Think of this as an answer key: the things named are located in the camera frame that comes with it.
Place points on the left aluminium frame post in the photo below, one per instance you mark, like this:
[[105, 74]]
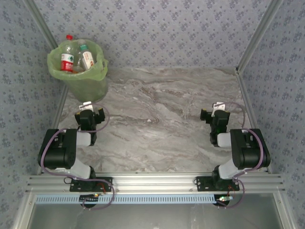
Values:
[[40, 21]]

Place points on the red label bottle red cap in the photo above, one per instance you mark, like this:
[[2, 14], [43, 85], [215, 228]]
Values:
[[66, 62]]

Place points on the aluminium side rail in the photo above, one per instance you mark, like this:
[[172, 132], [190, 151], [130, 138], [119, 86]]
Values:
[[60, 107], [245, 90]]

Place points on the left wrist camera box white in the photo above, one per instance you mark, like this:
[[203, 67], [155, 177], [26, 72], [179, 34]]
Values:
[[86, 105]]

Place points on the left aluminium side rail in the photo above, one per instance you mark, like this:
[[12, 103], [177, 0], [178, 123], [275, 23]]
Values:
[[60, 107]]

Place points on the right aluminium side rail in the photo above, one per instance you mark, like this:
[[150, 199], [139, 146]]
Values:
[[245, 90]]

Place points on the aluminium frame post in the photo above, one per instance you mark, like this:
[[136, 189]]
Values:
[[259, 33], [40, 21]]

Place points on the clear bottle green cap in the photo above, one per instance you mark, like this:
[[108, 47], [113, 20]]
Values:
[[87, 58]]

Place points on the green-lined trash bin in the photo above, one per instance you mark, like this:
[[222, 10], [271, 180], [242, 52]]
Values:
[[53, 64]]

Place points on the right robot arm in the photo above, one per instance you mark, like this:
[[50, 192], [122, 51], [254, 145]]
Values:
[[250, 150]]

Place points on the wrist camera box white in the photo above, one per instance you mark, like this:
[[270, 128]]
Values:
[[86, 105], [218, 106]]

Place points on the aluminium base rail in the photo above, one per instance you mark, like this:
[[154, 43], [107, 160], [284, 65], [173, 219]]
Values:
[[152, 182]]

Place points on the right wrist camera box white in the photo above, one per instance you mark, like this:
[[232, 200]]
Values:
[[218, 106]]

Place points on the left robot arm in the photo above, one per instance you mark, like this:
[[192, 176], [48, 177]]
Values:
[[59, 150]]

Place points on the right aluminium frame post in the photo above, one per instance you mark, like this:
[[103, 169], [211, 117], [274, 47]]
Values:
[[259, 33]]

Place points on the green plastic bin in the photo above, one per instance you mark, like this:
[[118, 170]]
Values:
[[90, 90]]

